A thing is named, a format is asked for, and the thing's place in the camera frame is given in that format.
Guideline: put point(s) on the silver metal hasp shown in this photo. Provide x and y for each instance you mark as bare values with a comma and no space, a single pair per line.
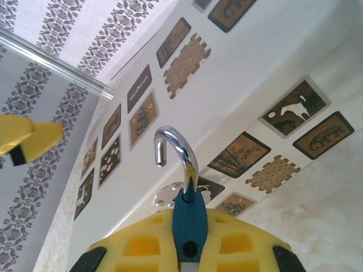
166,195

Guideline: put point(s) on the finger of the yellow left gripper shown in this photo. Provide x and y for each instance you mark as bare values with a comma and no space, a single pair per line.
42,136

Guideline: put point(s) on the blue padlock with chrome shackle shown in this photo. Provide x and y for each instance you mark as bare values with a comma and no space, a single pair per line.
188,224

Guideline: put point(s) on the clear plastic edge strip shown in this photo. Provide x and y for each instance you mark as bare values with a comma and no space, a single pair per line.
71,73

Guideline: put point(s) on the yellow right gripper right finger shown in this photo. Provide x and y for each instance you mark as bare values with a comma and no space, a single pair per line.
241,243

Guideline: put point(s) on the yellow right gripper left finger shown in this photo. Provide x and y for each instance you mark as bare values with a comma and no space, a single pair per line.
136,246

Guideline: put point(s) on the white box with picture stickers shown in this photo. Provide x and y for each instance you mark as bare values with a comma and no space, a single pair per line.
227,85

